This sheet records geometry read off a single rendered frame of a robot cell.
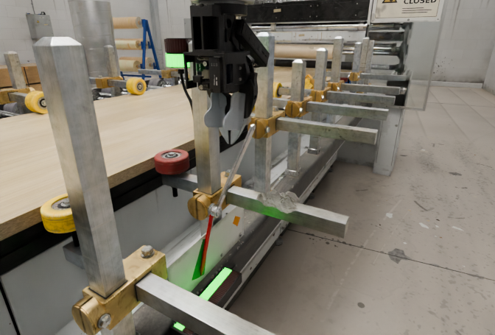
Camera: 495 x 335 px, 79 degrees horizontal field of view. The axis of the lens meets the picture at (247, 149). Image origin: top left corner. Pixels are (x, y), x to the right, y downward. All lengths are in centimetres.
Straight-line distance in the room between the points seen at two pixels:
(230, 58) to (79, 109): 19
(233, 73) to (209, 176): 24
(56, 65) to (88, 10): 406
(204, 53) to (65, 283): 53
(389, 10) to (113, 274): 256
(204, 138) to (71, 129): 26
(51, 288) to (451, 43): 905
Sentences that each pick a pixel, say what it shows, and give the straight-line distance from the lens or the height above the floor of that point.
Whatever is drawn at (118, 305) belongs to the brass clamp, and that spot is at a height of 81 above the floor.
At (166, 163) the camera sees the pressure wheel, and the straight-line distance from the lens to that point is 70.
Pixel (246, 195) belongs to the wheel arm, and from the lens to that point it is 62.
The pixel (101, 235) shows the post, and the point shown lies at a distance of 44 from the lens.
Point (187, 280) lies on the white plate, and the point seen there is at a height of 73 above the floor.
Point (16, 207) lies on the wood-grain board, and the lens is 64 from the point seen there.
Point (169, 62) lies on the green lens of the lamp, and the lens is 57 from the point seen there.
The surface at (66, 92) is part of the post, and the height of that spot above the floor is 111.
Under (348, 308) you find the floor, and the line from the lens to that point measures 162.
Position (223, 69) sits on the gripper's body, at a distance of 41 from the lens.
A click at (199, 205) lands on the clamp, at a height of 86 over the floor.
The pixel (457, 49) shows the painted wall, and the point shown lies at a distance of 922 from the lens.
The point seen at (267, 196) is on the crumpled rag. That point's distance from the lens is 60.
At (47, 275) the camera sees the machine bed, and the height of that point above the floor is 75.
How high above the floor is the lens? 117
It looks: 21 degrees down
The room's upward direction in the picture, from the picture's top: straight up
